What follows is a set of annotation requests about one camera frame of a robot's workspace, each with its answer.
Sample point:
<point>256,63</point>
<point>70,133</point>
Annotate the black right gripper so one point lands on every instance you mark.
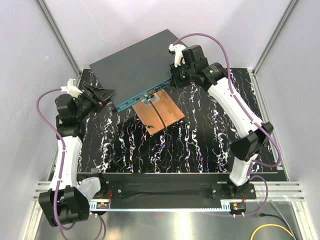
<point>174,80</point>

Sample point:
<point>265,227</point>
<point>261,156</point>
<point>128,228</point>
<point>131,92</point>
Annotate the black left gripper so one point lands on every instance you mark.
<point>101,93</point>

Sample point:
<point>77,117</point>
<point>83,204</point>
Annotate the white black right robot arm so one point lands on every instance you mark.
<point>191,66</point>

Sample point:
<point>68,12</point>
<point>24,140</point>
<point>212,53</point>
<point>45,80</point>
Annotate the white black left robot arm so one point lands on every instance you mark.
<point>66,202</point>

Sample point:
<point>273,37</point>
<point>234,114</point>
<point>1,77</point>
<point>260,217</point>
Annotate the wooden board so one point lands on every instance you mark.
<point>168,110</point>

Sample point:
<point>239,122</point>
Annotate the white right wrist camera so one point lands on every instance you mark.
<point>177,51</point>

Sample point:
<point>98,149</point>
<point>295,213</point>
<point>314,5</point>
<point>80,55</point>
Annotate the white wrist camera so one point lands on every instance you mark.
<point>71,88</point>
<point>177,51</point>

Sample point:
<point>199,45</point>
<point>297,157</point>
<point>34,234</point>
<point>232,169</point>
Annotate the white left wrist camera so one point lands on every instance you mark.
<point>71,88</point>

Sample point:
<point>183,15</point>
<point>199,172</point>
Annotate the dark grey network switch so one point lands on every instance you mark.
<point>136,71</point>

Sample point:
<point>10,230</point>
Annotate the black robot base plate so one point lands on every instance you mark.
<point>171,191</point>

